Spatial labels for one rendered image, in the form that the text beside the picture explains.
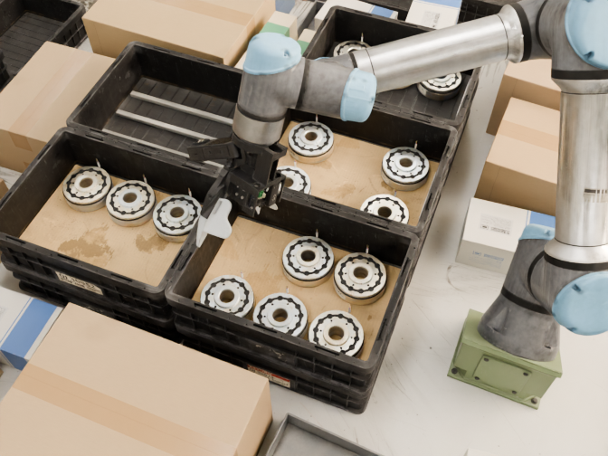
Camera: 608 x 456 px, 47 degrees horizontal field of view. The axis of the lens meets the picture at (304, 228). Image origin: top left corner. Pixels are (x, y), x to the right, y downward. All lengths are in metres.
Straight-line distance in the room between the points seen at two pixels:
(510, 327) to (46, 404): 0.82
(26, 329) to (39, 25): 1.57
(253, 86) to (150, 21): 0.88
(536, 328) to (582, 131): 0.39
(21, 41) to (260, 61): 1.86
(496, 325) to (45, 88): 1.16
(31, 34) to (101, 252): 1.44
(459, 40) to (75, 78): 0.99
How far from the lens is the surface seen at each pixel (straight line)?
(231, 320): 1.23
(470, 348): 1.34
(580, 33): 1.06
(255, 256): 1.41
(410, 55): 1.14
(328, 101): 1.00
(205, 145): 1.12
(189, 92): 1.74
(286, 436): 1.38
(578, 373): 1.53
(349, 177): 1.53
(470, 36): 1.17
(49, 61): 1.86
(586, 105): 1.10
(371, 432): 1.39
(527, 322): 1.31
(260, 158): 1.06
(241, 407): 1.19
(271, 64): 0.98
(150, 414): 1.21
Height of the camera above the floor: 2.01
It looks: 55 degrees down
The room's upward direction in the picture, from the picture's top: straight up
